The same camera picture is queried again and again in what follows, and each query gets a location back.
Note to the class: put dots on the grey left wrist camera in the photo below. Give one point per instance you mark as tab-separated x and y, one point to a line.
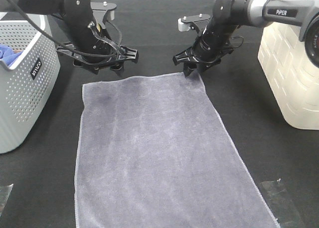
103	11

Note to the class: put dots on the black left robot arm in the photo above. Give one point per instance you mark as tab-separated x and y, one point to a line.
84	22

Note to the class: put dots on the right clear tape strip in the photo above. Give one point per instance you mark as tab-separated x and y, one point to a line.
280	203

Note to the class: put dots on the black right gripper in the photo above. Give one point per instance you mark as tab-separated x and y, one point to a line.
207	50

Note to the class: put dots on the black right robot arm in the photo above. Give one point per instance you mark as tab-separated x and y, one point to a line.
214	31

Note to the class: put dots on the black felt table mat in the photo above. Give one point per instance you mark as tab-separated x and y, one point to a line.
41	170

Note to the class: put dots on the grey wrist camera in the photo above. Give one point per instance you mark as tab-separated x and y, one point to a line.
196	22
103	11

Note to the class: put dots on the blue towel in basket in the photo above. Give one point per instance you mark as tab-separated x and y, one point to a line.
8	56

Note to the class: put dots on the clear tape strip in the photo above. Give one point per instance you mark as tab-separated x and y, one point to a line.
280	203
5	192

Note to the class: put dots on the left clear tape strip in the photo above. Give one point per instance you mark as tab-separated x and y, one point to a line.
5	192

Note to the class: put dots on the grey perforated laundry basket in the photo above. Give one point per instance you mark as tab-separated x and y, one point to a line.
24	90

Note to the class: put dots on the grey microfibre towel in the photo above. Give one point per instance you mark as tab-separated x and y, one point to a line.
153	152

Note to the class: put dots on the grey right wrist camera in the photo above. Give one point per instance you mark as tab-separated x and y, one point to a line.
196	22

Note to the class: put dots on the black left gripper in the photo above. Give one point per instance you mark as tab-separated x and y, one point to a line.
94	53

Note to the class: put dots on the cream white plastic basket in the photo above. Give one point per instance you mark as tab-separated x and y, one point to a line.
289	57

